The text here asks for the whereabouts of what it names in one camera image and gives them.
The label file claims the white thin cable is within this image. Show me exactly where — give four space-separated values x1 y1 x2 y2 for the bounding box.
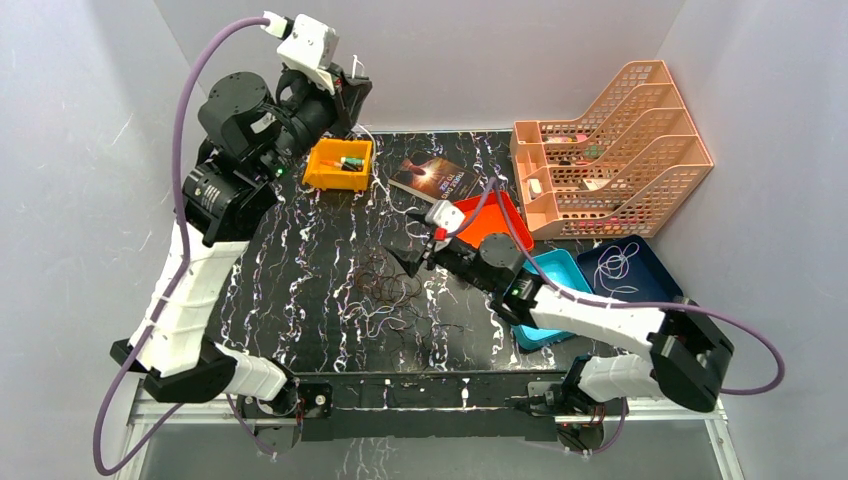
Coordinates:
351 56 425 230
592 241 643 299

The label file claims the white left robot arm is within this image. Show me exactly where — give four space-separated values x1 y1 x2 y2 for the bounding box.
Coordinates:
111 66 373 416

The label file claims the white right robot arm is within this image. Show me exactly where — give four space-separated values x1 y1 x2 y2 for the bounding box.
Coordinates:
386 233 734 414

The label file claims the orange square tray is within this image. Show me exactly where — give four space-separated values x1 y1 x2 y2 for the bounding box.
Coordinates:
458 191 535 251

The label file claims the yellow plastic parts bin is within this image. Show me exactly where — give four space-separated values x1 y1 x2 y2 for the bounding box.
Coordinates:
302 138 374 192

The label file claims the light blue square tray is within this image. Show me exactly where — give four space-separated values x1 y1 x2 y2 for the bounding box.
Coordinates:
510 248 598 351

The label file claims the dark paperback book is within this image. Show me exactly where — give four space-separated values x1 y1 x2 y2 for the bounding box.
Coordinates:
389 151 480 203

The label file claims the dark blue square tray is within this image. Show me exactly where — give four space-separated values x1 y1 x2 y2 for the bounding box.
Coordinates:
576 235 684 302

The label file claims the peach plastic file organizer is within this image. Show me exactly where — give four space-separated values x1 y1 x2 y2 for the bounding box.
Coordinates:
510 60 714 240

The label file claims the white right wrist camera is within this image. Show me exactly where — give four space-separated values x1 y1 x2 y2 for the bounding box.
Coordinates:
425 200 465 252

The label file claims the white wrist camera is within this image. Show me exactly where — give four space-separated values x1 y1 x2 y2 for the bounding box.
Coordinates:
425 200 465 252
262 11 339 96

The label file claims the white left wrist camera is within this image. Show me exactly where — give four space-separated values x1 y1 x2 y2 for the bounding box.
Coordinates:
262 11 339 96

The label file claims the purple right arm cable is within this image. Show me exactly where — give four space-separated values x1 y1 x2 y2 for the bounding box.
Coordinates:
450 177 786 458

